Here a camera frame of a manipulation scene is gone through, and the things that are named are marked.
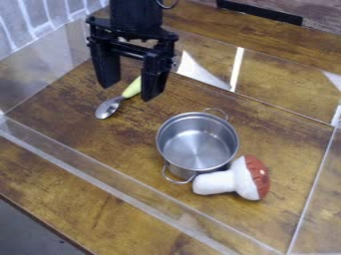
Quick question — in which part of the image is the clear acrylic enclosure wall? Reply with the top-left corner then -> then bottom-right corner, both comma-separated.
0,1 -> 341,255

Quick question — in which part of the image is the plush red white mushroom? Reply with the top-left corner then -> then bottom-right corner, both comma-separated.
191,154 -> 270,200

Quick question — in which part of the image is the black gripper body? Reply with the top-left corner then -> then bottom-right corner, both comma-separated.
87,0 -> 178,59

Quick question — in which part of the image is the green handled metal spoon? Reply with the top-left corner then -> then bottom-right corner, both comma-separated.
95,77 -> 142,120

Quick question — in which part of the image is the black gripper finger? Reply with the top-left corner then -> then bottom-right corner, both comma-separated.
142,53 -> 171,102
91,43 -> 122,89

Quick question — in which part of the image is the black bar in background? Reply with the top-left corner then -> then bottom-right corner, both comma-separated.
215,0 -> 303,26

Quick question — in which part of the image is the small steel pot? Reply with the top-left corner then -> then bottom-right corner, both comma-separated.
156,108 -> 239,184

